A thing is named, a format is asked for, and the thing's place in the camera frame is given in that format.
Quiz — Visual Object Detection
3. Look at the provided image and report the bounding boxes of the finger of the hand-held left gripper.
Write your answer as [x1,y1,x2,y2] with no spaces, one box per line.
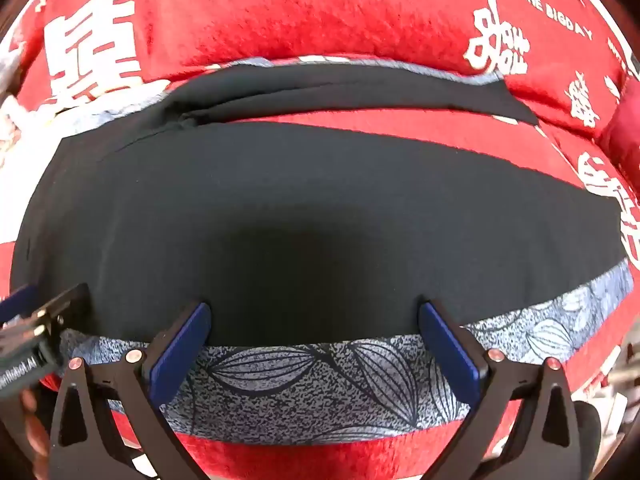
[0,283,42,322]
[34,282,92,335]

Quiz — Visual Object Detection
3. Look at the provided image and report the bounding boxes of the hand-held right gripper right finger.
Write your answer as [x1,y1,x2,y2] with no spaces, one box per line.
[417,300,585,480]

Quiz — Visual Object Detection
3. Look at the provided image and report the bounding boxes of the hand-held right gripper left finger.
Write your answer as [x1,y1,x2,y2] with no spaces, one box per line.
[49,301,212,480]

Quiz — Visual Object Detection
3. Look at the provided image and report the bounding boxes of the black pants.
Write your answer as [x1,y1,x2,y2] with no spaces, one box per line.
[10,62,632,352]

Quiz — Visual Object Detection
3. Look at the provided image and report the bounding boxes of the person's left hand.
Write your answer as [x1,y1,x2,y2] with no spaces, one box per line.
[15,390,55,467]

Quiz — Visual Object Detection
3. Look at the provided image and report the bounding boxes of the blue-grey leaf pattern sheet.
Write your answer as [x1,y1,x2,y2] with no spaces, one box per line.
[60,56,636,447]

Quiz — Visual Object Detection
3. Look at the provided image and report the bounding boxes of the red printed pillow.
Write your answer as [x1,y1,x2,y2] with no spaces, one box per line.
[597,91,640,177]

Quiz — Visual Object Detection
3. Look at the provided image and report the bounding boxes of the red printed blanket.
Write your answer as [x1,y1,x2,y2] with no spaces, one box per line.
[0,0,640,480]

